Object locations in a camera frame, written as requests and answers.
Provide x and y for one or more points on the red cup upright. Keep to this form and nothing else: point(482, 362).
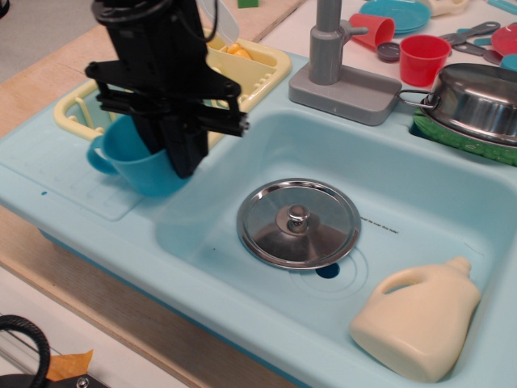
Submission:
point(421, 58)

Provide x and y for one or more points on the steel pot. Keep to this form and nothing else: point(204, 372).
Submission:
point(473, 100)

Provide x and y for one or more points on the steel pot lid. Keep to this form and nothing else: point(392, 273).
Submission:
point(298, 224)

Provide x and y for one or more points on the yellow dish rack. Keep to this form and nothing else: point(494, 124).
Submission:
point(79, 111)

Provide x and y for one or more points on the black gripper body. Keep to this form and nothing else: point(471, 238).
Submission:
point(161, 66)

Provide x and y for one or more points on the cream toy item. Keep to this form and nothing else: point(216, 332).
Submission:
point(445, 7)

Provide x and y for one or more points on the grey toy utensil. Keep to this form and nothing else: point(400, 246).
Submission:
point(456, 38)

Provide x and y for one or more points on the red plate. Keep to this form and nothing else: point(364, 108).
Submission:
point(504, 40)

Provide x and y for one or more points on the purple small lid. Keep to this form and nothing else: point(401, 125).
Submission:
point(388, 51)

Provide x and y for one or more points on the blue plate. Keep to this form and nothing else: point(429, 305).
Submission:
point(408, 16)

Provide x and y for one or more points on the white plastic knife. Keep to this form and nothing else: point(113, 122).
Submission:
point(221, 19)

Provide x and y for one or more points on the grey toy faucet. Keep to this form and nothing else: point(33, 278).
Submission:
point(328, 85)

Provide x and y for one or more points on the red cup lying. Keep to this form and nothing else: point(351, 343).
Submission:
point(380, 29)

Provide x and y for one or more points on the cream detergent bottle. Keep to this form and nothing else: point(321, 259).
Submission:
point(415, 321)

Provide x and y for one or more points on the blue plastic cup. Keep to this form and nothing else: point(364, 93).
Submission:
point(120, 151)

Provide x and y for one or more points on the orange tape piece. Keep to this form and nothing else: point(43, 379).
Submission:
point(66, 366)

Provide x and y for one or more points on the light blue toy sink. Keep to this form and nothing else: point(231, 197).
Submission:
point(420, 203)

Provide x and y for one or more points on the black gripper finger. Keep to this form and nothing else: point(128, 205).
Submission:
point(185, 146)
point(150, 133)

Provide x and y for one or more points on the green block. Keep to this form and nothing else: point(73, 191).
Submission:
point(244, 4)

